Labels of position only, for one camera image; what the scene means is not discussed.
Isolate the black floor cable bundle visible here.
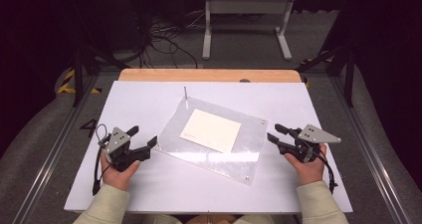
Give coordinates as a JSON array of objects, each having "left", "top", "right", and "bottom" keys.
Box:
[{"left": 130, "top": 0, "right": 207, "bottom": 70}]

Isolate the person's right hand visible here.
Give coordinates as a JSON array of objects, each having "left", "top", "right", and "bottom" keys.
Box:
[{"left": 284, "top": 142, "right": 328, "bottom": 186}]

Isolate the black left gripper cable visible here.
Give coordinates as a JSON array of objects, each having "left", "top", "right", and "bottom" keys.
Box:
[{"left": 92, "top": 122, "right": 112, "bottom": 197}]

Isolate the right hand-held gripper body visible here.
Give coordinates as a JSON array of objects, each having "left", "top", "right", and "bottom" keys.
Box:
[{"left": 278, "top": 123, "right": 342, "bottom": 164}]

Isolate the white board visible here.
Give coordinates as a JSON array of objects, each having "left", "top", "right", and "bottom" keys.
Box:
[{"left": 63, "top": 80, "right": 354, "bottom": 215}]

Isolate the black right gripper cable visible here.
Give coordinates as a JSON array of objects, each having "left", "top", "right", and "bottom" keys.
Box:
[{"left": 310, "top": 140, "right": 339, "bottom": 195}]

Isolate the black tape mark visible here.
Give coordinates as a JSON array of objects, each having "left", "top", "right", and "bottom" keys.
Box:
[{"left": 79, "top": 117, "right": 99, "bottom": 138}]

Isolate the yellow black floor tape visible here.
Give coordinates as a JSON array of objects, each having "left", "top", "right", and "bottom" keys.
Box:
[{"left": 57, "top": 68, "right": 103, "bottom": 95}]

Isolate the cream paper card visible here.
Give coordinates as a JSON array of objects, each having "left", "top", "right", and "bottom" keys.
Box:
[{"left": 179, "top": 108, "right": 243, "bottom": 154}]

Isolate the clear acrylic plate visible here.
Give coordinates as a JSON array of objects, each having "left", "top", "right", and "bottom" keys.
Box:
[{"left": 154, "top": 96, "right": 269, "bottom": 187}]

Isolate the white metal stand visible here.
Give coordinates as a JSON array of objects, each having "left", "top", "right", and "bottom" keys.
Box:
[{"left": 201, "top": 0, "right": 297, "bottom": 62}]

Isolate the person's left hand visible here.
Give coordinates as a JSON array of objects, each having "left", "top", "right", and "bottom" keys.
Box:
[{"left": 100, "top": 149, "right": 141, "bottom": 192}]

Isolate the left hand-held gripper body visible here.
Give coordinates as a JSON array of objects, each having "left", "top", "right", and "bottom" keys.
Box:
[{"left": 99, "top": 126, "right": 152, "bottom": 172}]

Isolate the aluminium floor rail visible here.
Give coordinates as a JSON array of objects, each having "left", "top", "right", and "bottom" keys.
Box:
[
  {"left": 11, "top": 72, "right": 101, "bottom": 224},
  {"left": 326, "top": 74, "right": 414, "bottom": 224}
]

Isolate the black metal stand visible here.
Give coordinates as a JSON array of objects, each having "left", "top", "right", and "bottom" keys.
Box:
[
  {"left": 68, "top": 0, "right": 132, "bottom": 109},
  {"left": 296, "top": 44, "right": 357, "bottom": 109}
]

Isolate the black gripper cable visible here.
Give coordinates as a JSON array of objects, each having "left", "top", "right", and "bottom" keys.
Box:
[
  {"left": 310, "top": 140, "right": 339, "bottom": 195},
  {"left": 92, "top": 122, "right": 112, "bottom": 197}
]

